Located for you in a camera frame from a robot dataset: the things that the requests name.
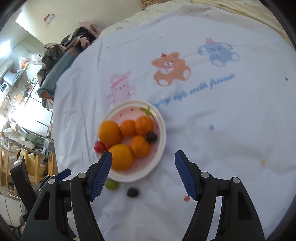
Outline red cherry tomato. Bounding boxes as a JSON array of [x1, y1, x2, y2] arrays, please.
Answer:
[[94, 141, 106, 153]]

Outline green round fruit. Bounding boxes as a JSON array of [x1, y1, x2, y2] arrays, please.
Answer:
[[104, 178, 119, 191]]

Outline large oval orange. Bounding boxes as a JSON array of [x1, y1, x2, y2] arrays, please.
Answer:
[[108, 144, 135, 171]]

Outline small tangerine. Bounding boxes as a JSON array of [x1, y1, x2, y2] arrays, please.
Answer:
[[135, 116, 154, 135], [130, 135, 151, 159], [120, 120, 137, 137]]

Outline dark purple grape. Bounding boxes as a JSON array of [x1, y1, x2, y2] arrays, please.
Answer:
[[145, 132, 158, 143]]

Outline yellow wooden chair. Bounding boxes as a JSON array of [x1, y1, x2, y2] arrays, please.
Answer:
[[0, 146, 57, 197]]

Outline grey metal stool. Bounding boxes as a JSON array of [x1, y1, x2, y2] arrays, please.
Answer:
[[35, 114, 55, 156]]

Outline large orange in plate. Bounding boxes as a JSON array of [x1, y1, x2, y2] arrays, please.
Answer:
[[98, 120, 123, 147]]

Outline small tangerine in plate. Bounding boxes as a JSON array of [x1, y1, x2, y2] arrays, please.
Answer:
[[120, 120, 137, 137]]

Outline teal orange blanket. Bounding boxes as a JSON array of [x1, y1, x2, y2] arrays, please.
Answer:
[[38, 46, 83, 100]]

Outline pink strawberry ceramic plate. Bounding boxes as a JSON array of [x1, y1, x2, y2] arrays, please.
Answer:
[[97, 100, 166, 183]]

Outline pile of dark clothes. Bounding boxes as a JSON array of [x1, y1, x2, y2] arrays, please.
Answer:
[[37, 22, 103, 86]]

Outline cream patterned bed cover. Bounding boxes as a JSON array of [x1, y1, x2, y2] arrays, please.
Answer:
[[99, 0, 287, 38]]

